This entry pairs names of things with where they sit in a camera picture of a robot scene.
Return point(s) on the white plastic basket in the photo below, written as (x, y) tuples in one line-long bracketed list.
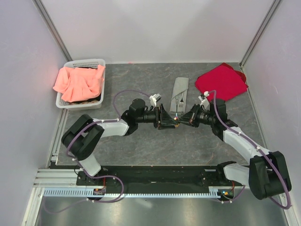
[(93, 103)]

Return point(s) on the left aluminium frame post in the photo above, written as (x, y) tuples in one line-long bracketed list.
[(52, 28)]

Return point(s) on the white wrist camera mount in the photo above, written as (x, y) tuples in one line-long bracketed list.
[(154, 99), (204, 101)]

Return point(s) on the right aluminium frame post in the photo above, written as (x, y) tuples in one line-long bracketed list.
[(260, 31)]

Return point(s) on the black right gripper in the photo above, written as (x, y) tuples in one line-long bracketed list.
[(190, 117)]

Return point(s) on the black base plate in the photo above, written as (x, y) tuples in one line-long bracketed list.
[(199, 175)]

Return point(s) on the grey cloth napkin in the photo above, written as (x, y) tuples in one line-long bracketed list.
[(181, 84)]

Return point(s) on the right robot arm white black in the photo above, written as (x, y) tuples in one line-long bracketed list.
[(266, 174)]

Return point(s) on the red folded napkin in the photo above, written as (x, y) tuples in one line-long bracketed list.
[(225, 80)]

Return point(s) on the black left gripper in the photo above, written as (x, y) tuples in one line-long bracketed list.
[(163, 119)]

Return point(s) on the aluminium frame post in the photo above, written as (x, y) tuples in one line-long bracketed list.
[(52, 28), (260, 31)]

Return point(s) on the white slotted cable duct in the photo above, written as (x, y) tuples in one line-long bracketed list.
[(100, 191)]

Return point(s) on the salmon pink cloth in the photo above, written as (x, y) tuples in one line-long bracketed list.
[(79, 84)]

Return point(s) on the silver spoon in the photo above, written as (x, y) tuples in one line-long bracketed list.
[(176, 102)]

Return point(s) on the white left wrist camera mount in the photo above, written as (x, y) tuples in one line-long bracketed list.
[(154, 99)]

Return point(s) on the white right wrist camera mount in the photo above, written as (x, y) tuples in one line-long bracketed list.
[(204, 101)]

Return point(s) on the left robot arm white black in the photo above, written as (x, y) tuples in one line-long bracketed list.
[(83, 136)]

